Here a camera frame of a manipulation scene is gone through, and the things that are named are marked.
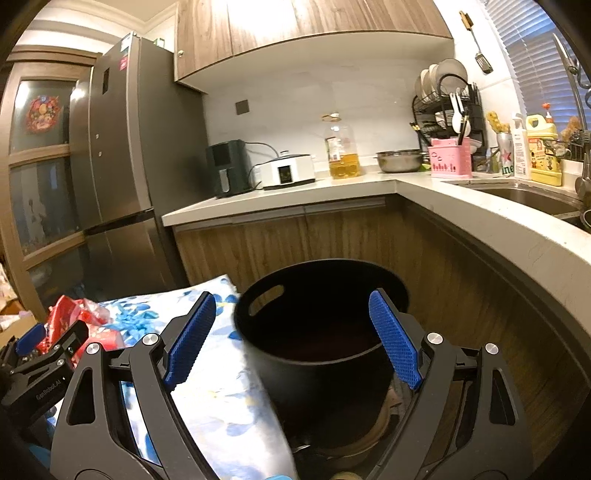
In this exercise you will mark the yellow detergent bottle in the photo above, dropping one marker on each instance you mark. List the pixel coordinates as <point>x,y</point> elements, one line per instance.
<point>545,167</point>

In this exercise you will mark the white slow cooker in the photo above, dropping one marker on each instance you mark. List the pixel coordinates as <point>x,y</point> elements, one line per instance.
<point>287,170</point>

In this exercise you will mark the window blinds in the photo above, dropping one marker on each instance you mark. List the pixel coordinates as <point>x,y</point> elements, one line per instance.
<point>528,35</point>

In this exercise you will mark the pink utensil holder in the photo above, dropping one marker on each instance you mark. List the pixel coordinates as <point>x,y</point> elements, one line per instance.
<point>449,159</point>

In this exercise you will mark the dark grey refrigerator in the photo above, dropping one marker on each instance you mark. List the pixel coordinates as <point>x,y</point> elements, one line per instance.
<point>138,152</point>

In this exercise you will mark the green beer can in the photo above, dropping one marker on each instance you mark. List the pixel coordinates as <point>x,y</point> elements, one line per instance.
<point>505,145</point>

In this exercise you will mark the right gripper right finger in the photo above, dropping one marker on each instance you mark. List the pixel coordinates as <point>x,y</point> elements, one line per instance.
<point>465,419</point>

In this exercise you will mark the wooden lower cabinets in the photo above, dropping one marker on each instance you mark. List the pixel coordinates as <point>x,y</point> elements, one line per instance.
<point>457,285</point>

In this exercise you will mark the black dish rack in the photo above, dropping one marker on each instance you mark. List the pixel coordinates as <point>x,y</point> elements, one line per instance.
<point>441,91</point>

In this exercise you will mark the cooking oil bottle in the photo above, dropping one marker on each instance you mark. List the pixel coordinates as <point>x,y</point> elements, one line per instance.
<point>340,143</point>

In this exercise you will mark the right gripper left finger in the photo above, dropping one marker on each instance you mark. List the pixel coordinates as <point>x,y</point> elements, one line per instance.
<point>93,437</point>

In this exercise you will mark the black round trash bin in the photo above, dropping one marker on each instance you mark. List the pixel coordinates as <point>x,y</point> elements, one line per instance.
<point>309,338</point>

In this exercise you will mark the wooden glass door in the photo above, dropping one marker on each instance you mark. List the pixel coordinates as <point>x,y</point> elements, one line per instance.
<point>42,239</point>

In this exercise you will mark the stainless steel bowl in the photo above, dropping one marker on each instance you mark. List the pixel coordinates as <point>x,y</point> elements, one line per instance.
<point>400,161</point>

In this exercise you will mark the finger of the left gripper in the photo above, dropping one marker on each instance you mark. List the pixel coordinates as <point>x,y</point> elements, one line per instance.
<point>29,341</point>

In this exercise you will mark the wooden upper cabinet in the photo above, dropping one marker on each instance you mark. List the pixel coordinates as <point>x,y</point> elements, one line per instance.
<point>223,42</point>

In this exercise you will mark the floral blue white tablecloth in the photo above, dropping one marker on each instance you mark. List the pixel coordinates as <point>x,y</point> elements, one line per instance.
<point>222,402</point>

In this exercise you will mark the steel sink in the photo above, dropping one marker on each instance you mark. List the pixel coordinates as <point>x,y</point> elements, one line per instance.
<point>560,205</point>

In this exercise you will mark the black air fryer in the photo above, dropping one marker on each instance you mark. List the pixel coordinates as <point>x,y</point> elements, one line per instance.
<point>227,165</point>

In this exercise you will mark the hanging spatula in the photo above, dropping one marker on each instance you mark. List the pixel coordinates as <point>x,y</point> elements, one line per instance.
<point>480,58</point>

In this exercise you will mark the white carton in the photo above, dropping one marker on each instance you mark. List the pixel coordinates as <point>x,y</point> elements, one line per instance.
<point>522,168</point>

